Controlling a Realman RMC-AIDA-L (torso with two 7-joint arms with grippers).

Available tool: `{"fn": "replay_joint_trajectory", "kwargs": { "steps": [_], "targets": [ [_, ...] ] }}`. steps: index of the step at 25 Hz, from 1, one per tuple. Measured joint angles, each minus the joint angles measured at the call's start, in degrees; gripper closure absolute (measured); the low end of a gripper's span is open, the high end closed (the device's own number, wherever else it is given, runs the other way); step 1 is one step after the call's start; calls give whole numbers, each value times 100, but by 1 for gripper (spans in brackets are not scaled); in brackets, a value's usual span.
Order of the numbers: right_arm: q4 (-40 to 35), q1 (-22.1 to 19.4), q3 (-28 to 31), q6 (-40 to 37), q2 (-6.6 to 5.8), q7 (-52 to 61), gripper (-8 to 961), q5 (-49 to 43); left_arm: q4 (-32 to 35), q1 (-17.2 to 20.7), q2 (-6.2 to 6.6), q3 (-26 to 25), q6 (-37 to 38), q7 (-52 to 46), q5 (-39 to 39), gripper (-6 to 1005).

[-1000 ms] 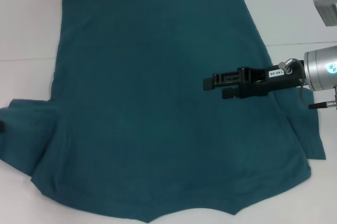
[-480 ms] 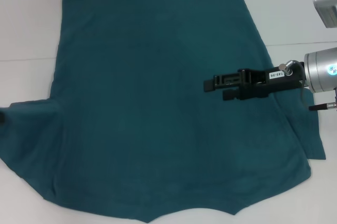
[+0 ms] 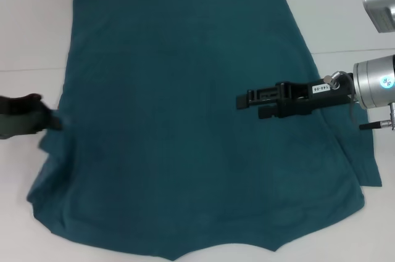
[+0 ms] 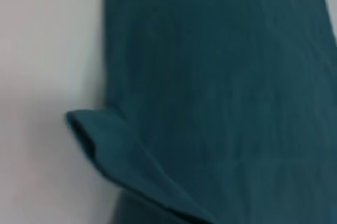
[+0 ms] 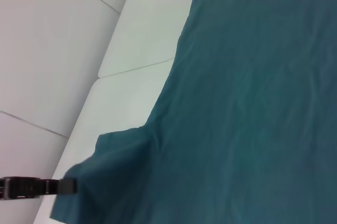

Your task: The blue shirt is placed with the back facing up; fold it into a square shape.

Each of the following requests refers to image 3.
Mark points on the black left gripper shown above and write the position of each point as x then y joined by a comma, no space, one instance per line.
21,114

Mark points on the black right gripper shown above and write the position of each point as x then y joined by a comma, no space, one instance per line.
296,98

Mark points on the teal blue shirt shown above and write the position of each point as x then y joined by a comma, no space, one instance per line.
185,89

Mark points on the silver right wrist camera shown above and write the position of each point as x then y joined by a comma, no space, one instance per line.
379,0

